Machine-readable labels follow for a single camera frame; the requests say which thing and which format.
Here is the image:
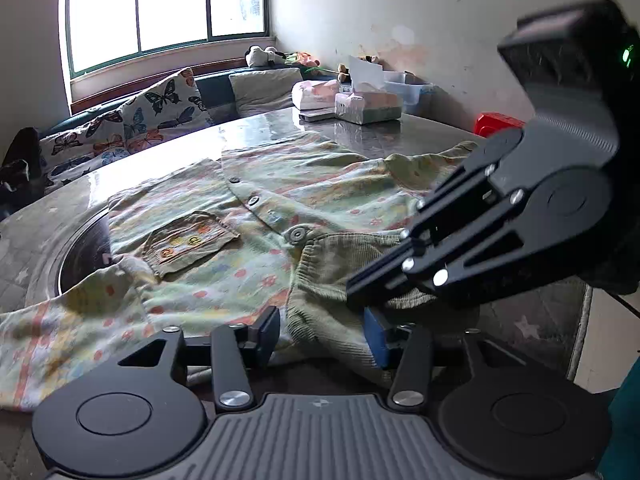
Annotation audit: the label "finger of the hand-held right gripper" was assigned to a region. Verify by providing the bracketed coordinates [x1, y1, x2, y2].
[399, 129, 525, 242]
[346, 189, 540, 312]

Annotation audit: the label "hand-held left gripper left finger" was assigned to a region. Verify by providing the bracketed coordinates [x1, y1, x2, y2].
[117, 306, 281, 413]

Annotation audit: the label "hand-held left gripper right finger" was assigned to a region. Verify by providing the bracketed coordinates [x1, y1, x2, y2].
[363, 307, 507, 413]

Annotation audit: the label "green patterned child's shirt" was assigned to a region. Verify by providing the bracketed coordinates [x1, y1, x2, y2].
[0, 132, 482, 411]

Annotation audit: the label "red plastic stool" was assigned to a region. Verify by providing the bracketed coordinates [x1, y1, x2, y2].
[473, 112, 527, 139]

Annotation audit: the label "translucent blue plastic bin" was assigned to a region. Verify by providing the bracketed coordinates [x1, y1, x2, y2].
[382, 70, 434, 115]

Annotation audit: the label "open pink green tissue pack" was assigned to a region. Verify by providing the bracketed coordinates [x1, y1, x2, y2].
[333, 55, 404, 126]

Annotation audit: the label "small plush toys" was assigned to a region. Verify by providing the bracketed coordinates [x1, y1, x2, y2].
[336, 54, 385, 84]

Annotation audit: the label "round black table heater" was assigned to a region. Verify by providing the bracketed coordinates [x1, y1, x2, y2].
[56, 209, 115, 297]

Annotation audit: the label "pink and green plush toy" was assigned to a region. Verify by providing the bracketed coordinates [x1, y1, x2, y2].
[284, 51, 322, 69]

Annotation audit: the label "grey cushion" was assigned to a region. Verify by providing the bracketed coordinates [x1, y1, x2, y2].
[228, 67, 304, 119]

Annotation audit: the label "panda plush toy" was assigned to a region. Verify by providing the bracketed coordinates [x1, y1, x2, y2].
[243, 45, 287, 69]

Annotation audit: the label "teal cloth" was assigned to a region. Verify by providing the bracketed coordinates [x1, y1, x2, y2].
[596, 374, 640, 480]

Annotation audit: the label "grey quilted star table cover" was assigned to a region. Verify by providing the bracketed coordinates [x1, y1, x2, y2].
[0, 107, 595, 480]

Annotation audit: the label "blue sofa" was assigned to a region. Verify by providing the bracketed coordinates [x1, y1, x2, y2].
[39, 62, 304, 136]

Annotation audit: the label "butterfly print pillow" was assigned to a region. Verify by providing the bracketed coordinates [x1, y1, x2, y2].
[121, 67, 215, 155]
[38, 105, 132, 189]

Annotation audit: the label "black bag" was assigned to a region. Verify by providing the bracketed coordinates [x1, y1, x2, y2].
[0, 127, 49, 222]

